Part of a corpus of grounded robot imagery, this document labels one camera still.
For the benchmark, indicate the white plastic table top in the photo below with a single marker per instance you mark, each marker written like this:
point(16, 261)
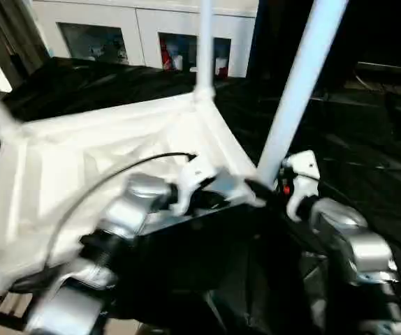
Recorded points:
point(82, 146)

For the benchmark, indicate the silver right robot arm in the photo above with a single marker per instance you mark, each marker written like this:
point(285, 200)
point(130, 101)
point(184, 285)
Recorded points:
point(354, 237)

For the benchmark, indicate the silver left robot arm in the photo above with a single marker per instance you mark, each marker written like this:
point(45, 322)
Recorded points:
point(110, 230)

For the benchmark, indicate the black work mat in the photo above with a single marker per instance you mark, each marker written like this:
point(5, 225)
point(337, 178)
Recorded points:
point(340, 160)

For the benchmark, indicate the red bottle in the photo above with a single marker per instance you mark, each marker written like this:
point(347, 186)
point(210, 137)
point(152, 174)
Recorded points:
point(166, 56)

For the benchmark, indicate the black low cabinet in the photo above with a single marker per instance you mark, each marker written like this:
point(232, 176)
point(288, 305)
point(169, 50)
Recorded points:
point(368, 35)

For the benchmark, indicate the white display cabinet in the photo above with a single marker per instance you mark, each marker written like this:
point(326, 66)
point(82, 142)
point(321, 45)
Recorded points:
point(110, 17)

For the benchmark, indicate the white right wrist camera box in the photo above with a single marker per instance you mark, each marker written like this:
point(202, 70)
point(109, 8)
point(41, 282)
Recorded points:
point(300, 171)

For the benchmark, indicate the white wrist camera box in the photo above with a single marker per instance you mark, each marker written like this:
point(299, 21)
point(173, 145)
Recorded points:
point(195, 178)
point(300, 171)

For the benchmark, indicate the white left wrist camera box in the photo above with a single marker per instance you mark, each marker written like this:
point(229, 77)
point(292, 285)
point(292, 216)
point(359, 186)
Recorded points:
point(195, 178)

